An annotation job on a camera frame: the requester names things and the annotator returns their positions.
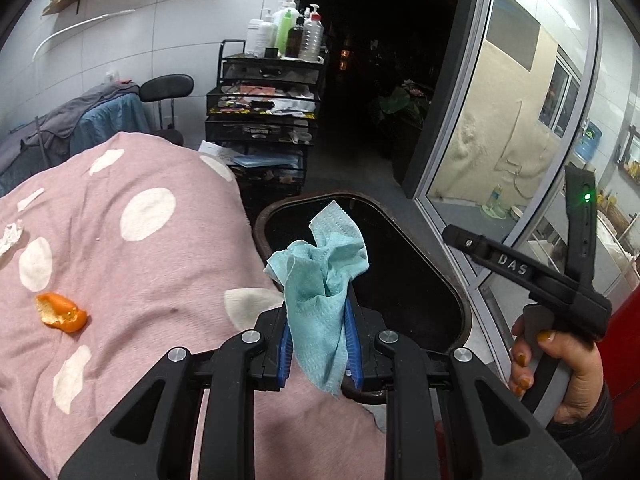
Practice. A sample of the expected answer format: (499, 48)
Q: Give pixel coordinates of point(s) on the grey blanket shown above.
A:
(65, 120)

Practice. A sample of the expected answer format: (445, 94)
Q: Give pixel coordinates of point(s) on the blue water jug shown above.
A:
(587, 142)

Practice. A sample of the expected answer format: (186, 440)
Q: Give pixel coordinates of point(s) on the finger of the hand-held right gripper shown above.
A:
(490, 255)

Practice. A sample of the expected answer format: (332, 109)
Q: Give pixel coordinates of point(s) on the black mesh cart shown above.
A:
(265, 125)

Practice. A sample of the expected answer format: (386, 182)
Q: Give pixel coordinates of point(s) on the person's right forearm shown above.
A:
(585, 440)

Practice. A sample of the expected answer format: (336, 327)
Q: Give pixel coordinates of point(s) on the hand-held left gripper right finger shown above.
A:
(354, 355)

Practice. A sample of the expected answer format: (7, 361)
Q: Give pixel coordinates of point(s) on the black trash bin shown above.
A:
(400, 270)

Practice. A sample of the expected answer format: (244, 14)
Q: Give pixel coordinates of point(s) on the person's right hand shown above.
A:
(585, 375)

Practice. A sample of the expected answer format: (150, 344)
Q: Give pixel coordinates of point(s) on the massage bed with blue cover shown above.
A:
(115, 115)

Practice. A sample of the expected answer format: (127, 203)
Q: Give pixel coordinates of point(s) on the pink spotted blanket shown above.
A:
(150, 270)

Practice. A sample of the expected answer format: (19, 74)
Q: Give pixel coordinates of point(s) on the potted plant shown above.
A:
(400, 105)

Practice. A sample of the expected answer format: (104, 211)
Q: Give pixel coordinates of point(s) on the white pump bottle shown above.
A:
(268, 35)

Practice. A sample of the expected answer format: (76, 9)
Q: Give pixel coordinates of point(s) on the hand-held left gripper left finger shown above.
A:
(285, 355)

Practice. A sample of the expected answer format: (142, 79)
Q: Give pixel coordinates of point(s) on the orange peel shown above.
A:
(60, 312)

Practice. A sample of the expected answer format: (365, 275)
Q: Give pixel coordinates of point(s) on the red object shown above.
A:
(622, 360)

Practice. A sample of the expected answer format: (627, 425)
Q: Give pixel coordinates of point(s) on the clear plastic bottle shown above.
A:
(311, 37)

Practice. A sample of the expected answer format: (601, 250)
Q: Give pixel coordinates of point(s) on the black stool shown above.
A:
(167, 87)

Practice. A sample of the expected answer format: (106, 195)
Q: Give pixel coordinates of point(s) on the teal disposable cloth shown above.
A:
(315, 300)

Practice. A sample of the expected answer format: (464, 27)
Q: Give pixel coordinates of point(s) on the small crumpled white paper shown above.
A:
(10, 239)

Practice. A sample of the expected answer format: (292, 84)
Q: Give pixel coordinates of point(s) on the white curved rod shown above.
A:
(80, 27)

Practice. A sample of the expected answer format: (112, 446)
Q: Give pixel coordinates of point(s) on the brown bottle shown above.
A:
(295, 42)

